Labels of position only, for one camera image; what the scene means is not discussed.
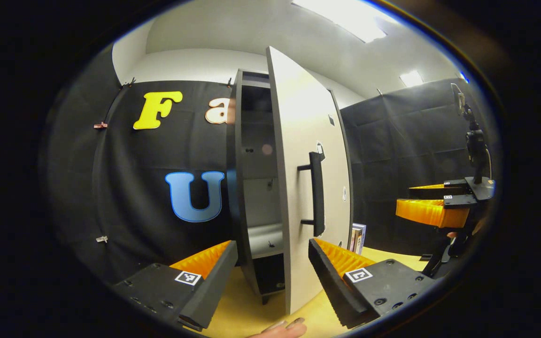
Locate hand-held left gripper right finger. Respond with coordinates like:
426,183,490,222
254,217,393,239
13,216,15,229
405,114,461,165
308,238,436,330

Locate grey cabinet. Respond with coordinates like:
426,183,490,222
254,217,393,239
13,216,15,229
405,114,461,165
226,69,356,306

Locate large ceiling light panel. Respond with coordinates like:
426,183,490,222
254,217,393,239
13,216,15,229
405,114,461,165
292,0,400,44

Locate black backdrop cloth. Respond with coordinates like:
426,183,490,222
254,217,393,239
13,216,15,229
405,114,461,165
40,45,501,287

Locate black door handle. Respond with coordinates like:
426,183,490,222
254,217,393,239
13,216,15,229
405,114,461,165
297,151,326,238

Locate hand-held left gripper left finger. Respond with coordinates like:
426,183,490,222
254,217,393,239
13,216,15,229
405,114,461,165
112,240,240,330

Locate small ceiling light panel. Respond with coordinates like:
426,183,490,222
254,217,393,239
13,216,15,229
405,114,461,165
400,70,425,88

